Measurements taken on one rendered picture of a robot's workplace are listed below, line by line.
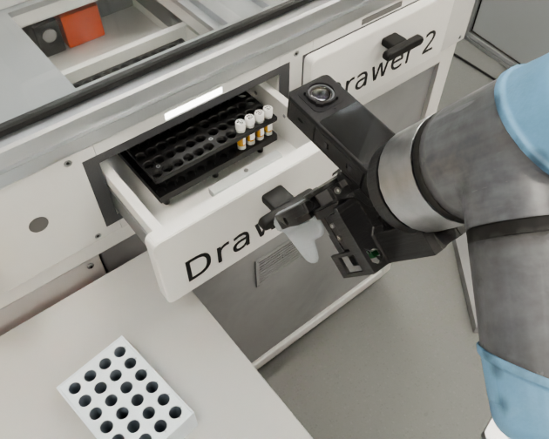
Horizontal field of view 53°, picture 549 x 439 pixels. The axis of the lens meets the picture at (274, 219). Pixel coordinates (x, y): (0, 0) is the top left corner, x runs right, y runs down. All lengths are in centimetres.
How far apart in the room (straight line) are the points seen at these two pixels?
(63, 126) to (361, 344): 111
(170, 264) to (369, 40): 43
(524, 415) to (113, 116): 48
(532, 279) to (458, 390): 125
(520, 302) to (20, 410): 54
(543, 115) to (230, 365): 47
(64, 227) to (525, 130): 53
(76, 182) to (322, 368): 99
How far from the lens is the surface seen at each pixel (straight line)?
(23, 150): 59
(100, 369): 63
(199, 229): 56
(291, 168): 60
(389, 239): 43
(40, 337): 72
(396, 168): 36
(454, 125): 32
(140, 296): 71
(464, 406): 152
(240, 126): 67
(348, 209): 44
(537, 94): 28
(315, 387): 146
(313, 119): 44
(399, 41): 83
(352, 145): 42
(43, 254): 70
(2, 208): 63
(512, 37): 247
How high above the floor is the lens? 135
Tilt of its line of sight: 51 degrees down
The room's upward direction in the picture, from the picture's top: straight up
